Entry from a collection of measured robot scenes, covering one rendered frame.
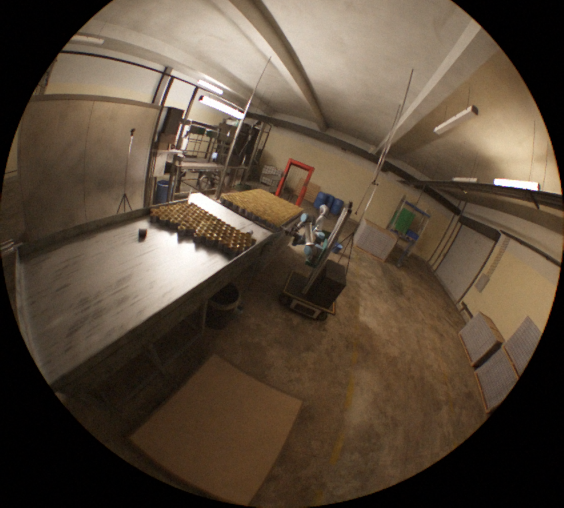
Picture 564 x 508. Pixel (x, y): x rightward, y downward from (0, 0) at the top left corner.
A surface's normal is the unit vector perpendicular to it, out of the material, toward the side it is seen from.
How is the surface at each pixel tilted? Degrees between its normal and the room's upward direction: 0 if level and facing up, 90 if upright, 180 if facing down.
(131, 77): 90
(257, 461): 0
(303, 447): 0
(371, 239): 91
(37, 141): 90
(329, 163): 90
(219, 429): 0
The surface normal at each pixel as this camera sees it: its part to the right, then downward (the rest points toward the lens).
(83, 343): 0.35, -0.86
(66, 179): 0.86, 0.45
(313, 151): -0.36, 0.24
